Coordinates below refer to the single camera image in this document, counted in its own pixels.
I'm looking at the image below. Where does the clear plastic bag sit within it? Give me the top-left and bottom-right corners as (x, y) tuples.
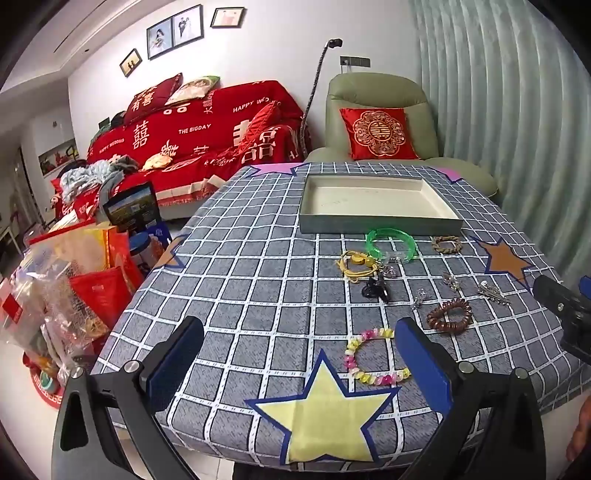
(0, 244), (112, 370)

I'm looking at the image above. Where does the red embroidered cushion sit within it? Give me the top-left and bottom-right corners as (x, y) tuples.
(339, 107), (421, 161)

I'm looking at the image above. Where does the red gift bag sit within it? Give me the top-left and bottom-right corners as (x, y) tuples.
(69, 268), (134, 330)

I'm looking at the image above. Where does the small black picture frame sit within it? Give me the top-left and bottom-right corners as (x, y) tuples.
(120, 48), (140, 77)

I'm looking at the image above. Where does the red plain pillow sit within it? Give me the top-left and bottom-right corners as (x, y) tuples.
(240, 100), (282, 144)

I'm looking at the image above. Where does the black certificate frame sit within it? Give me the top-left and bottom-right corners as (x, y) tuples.
(211, 6), (245, 28)

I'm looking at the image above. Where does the green plastic bangle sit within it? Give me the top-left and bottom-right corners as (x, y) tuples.
(366, 227), (419, 264)

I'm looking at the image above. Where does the yellow cord bracelet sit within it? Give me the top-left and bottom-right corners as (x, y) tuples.
(336, 250), (382, 280)

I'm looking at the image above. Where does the red round mat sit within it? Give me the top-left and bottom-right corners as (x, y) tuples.
(23, 355), (70, 411)

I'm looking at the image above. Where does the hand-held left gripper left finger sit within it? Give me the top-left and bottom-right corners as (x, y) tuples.
(51, 316), (205, 480)

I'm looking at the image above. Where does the green armchair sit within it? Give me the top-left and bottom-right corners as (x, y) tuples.
(305, 73), (499, 208)

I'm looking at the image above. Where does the silver charm keyring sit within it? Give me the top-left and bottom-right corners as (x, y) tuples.
(379, 251), (411, 278)

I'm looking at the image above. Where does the brown beaded bracelet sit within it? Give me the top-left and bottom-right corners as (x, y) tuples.
(427, 299), (472, 332)

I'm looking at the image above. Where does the orange red shopping bag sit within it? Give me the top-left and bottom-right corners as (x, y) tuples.
(28, 222), (144, 287)

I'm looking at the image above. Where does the pastel flower bead bracelet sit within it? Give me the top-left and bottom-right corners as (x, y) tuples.
(344, 327), (411, 387)

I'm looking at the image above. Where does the white shallow tray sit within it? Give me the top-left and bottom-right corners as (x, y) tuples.
(298, 174), (464, 236)

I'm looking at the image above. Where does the red covered sofa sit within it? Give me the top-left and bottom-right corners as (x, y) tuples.
(60, 79), (312, 222)

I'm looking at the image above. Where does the black picture box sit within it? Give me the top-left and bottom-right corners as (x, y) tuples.
(102, 181), (162, 232)

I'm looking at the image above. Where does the small cream cushion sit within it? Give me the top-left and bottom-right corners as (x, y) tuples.
(142, 152), (172, 171)

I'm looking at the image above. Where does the black photo frame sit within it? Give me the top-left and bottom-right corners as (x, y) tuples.
(147, 21), (175, 60)
(172, 4), (204, 47)

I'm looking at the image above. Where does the red printed pillow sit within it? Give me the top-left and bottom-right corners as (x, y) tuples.
(127, 74), (183, 123)

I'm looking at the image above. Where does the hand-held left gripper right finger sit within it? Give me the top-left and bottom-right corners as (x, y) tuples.
(394, 316), (548, 480)

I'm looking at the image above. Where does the blue lidded jar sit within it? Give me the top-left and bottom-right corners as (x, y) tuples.
(129, 231), (155, 273)

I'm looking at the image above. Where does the pile of grey clothes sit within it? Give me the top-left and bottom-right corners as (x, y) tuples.
(60, 157), (139, 204)

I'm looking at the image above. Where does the person's right forearm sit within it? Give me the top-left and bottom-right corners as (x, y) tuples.
(567, 399), (591, 462)

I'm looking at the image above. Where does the long silver hair clip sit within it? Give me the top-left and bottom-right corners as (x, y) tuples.
(475, 281), (512, 305)

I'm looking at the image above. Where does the pale green curtain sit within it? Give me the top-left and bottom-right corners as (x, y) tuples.
(409, 0), (591, 287)

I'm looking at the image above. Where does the white photo pillow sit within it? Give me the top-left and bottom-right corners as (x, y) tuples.
(165, 75), (221, 106)

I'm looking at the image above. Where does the black hair clip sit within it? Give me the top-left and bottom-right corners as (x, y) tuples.
(360, 274), (393, 305)

